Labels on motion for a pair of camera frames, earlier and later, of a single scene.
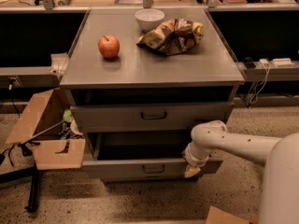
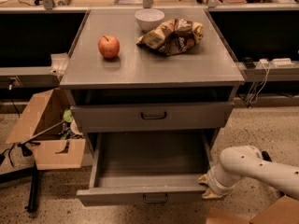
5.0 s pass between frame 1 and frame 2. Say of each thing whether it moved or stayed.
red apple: stayed
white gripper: moved
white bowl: stayed
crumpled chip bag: stayed
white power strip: stayed
